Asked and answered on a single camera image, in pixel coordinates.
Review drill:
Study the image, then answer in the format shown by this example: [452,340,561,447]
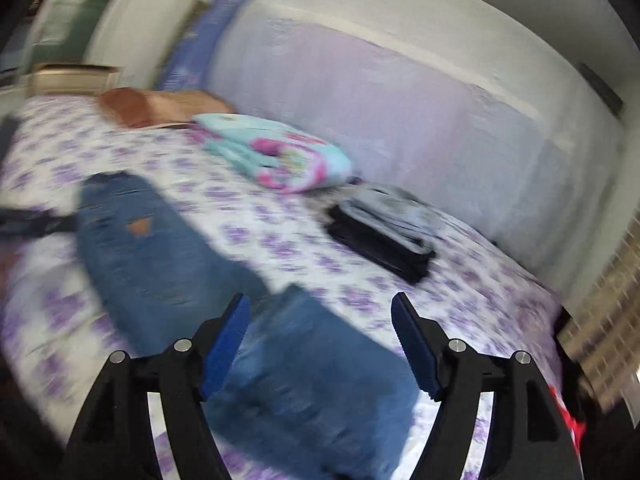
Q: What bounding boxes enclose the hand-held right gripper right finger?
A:
[390,291,584,480]

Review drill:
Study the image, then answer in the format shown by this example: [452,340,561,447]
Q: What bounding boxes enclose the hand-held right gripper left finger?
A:
[62,293,252,480]

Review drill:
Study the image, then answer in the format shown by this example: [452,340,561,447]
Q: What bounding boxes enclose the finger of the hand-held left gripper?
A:
[0,207,78,242]

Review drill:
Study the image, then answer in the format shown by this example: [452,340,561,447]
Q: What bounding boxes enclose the blue jeans pants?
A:
[75,170,422,480]

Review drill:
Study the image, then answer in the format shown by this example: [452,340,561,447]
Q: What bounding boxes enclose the folded black pants stack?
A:
[324,204,437,285]

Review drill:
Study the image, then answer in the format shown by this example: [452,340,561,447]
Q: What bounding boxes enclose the purple floral bedspread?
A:
[0,95,566,480]

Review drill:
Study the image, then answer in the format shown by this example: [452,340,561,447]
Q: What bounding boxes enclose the folded grey garment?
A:
[344,184,443,253]

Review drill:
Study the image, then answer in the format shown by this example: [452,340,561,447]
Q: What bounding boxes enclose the beige wooden nightstand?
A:
[24,61,122,97]

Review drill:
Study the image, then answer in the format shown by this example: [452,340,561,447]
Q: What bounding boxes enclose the brown pillow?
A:
[96,86,237,130]

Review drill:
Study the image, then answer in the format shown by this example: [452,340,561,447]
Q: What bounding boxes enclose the beige checked curtain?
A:
[554,230,640,413]

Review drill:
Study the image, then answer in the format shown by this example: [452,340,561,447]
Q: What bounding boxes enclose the folded teal floral blanket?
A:
[191,112,352,195]

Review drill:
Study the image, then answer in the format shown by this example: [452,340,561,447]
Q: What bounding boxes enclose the lace covered headboard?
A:
[205,0,628,313]

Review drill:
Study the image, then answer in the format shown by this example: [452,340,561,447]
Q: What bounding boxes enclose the green door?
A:
[27,0,132,63]

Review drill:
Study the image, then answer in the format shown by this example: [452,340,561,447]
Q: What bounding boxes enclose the blue patterned hanging cloth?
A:
[154,0,263,95]

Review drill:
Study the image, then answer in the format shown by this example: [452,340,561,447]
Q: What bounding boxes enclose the dark wall fixture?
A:
[575,61,627,120]

